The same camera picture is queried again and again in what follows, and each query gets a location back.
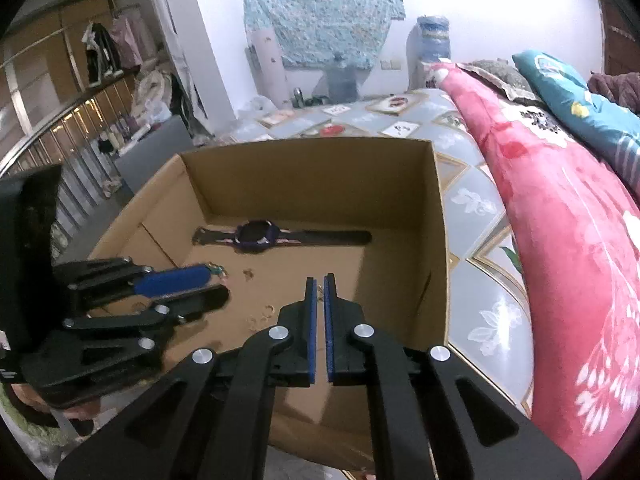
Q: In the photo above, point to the white water dispenser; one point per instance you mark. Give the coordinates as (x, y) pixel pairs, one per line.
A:
(421, 76)

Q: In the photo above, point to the blue patterned pillow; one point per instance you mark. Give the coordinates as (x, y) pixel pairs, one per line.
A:
(575, 105)

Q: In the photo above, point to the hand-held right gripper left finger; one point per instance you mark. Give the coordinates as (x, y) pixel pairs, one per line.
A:
(312, 330)

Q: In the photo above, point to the white wall socket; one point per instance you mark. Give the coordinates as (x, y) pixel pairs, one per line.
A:
(391, 64)

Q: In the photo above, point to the dark maroon cloth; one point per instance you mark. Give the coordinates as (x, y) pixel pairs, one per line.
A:
(615, 91)

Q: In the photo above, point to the small hoop earring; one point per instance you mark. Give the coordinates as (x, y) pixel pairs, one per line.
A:
(264, 308)

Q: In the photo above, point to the white rolled cylinder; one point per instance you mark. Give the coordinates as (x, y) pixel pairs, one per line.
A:
(267, 70)

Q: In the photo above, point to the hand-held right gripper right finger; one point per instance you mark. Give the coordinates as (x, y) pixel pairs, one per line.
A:
(328, 330)

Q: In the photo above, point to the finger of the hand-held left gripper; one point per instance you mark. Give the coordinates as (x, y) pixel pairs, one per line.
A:
(172, 281)
(200, 301)

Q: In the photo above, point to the green can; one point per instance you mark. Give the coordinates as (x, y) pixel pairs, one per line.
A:
(298, 97)

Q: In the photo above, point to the blue water jug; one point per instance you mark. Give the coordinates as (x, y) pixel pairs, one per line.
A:
(341, 80)

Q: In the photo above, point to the blue dispenser water bottle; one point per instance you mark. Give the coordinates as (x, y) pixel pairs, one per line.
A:
(433, 37)

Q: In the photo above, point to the wooden wall cabinet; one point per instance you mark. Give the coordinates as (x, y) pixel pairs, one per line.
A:
(45, 50)

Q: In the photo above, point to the teal bead earring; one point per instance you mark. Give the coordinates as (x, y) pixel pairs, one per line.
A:
(218, 270)

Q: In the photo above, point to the white plastic bag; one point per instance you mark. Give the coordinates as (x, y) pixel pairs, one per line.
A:
(256, 107)

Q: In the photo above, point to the grey lace pillow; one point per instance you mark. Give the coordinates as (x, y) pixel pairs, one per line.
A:
(500, 77)

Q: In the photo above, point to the black white hanging garment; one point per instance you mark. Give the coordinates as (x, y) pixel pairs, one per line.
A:
(102, 50)

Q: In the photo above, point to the pink hanging garment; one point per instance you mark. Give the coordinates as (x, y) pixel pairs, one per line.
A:
(131, 37)

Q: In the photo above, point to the pink floral blanket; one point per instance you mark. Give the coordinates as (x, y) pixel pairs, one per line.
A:
(550, 210)

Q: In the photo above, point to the brown cardboard box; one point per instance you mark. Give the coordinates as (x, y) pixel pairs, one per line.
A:
(310, 185)

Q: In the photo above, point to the brown wooden door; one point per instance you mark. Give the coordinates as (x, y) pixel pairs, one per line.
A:
(620, 30)

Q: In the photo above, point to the black purple wristwatch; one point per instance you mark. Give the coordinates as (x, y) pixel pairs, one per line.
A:
(255, 235)

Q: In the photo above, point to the fruit print mat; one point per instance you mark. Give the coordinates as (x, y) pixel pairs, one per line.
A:
(480, 200)

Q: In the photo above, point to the teal patterned wall cloth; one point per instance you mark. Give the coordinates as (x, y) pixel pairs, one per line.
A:
(320, 10)

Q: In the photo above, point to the pile of clothes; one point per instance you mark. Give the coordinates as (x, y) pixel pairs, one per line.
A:
(157, 92)

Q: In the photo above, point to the grey box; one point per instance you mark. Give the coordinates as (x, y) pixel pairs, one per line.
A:
(155, 150)

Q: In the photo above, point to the person's left hand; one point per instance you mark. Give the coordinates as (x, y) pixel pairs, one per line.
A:
(72, 412)

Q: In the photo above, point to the row of small bottles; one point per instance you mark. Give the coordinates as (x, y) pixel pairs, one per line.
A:
(120, 136)

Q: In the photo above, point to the metal stair railing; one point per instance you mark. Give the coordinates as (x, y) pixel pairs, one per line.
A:
(65, 150)

